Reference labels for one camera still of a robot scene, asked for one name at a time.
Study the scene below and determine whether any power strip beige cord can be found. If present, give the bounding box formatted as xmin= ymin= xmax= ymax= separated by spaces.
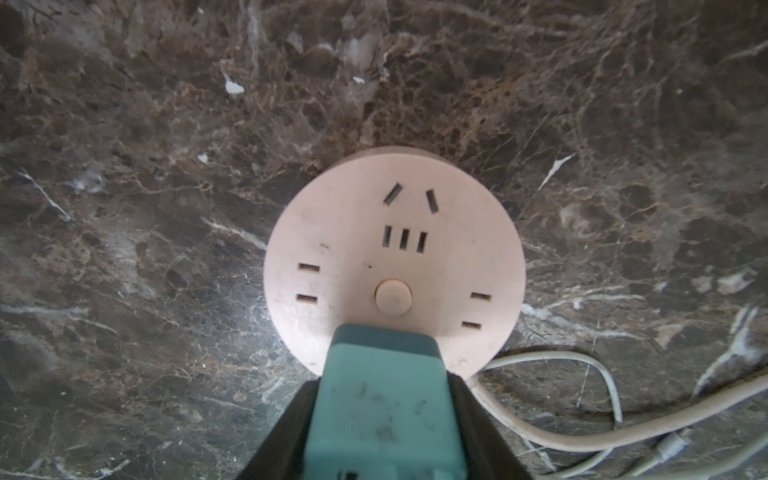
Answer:
xmin=464 ymin=371 xmax=768 ymax=454

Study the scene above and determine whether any white USB charging cable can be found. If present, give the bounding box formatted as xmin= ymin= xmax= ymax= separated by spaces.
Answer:
xmin=479 ymin=350 xmax=768 ymax=480

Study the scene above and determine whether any pink round power strip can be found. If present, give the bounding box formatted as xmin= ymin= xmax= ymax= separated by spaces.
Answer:
xmin=263 ymin=147 xmax=526 ymax=378

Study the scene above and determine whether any teal USB wall charger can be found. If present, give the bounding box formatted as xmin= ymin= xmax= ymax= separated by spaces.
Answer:
xmin=303 ymin=324 xmax=468 ymax=479

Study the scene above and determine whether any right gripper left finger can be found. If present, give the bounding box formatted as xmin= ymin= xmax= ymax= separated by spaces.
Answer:
xmin=236 ymin=380 xmax=320 ymax=480

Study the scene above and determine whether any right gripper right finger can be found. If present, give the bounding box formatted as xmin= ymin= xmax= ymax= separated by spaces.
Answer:
xmin=447 ymin=373 xmax=533 ymax=480

